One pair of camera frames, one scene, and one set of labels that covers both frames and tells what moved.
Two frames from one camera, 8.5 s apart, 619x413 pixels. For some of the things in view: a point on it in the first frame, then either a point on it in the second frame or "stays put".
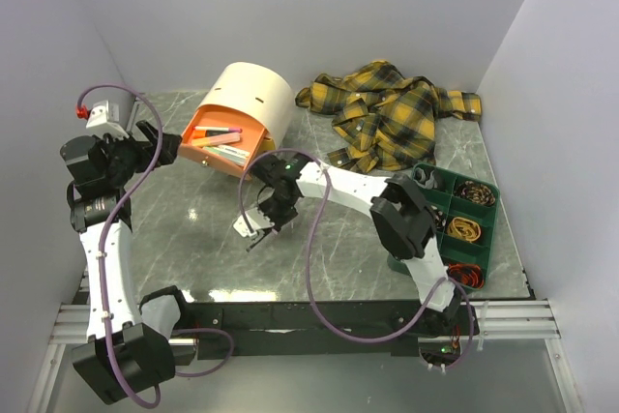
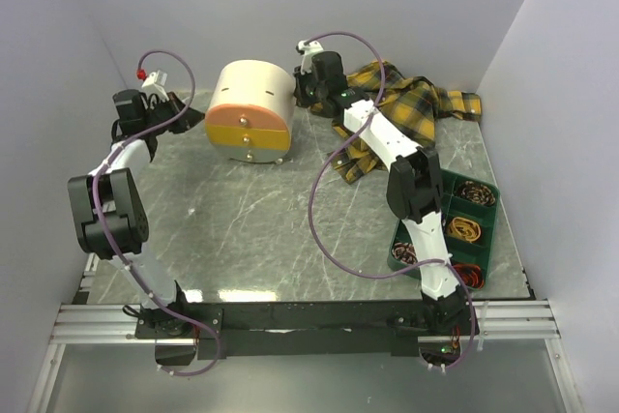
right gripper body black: x=278 y=206 -> x=320 y=94
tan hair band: x=464 y=228 stays put
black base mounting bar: x=276 y=330 stays put
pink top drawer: x=223 y=138 -> x=244 y=115
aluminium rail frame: x=537 y=319 stays put
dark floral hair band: x=477 y=192 stays put
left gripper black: x=107 y=142 -> x=187 y=120
